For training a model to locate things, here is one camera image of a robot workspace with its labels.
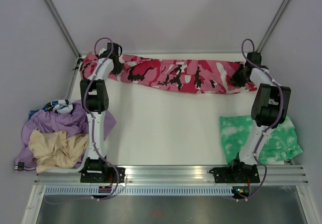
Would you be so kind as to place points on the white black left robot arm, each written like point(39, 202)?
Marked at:
point(95, 102)

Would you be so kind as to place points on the aluminium frame rear rail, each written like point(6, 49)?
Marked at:
point(180, 52)

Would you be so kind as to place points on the purple trousers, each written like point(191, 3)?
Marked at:
point(48, 122)

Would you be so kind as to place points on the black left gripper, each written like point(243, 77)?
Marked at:
point(118, 71)

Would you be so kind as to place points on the white slotted cable duct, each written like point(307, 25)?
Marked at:
point(144, 190)

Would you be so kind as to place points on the pink camouflage trousers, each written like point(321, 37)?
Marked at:
point(186, 76)

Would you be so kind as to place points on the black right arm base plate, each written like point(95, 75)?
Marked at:
point(229, 175)

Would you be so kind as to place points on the aluminium frame rear left post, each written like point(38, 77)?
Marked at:
point(62, 27)

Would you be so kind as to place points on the aluminium frame post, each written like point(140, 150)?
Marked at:
point(62, 27)
point(273, 24)

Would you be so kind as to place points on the blue white patterned garment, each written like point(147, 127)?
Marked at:
point(59, 106)

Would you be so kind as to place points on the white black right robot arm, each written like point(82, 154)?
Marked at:
point(268, 111)

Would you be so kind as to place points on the aluminium frame rear right post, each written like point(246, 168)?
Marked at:
point(273, 24)

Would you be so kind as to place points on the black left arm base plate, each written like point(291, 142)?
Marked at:
point(108, 175)

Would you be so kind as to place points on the aluminium front rail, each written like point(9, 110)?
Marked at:
point(293, 175)

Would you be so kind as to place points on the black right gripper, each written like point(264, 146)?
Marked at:
point(236, 80)

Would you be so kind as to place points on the aluminium left side rail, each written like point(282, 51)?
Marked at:
point(73, 77)

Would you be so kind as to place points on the beige garment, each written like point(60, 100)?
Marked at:
point(56, 150)

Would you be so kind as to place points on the green white folded trousers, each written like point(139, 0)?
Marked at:
point(281, 145)

